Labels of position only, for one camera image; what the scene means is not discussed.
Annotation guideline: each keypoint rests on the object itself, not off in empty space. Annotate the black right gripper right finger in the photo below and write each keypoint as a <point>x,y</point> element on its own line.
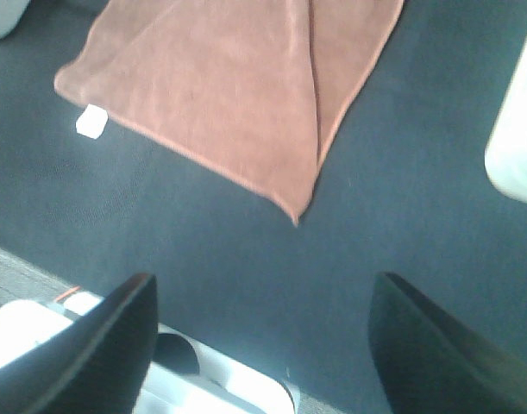
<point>429,362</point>

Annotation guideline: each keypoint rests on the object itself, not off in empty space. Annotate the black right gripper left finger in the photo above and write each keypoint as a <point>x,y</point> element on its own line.
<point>96,365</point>

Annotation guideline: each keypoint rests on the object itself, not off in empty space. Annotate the brown towel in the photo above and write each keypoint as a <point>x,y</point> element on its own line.
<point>253,90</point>

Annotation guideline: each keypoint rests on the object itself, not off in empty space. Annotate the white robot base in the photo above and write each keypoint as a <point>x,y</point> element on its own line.
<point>185,376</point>

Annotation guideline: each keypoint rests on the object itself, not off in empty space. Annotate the black table cloth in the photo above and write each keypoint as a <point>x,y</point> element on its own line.
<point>403,189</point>

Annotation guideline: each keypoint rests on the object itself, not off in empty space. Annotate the white plastic storage box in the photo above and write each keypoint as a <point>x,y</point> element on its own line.
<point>505,157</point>

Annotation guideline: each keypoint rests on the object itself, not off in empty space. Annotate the grey perforated laundry basket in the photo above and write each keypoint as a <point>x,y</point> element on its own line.
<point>11,11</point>

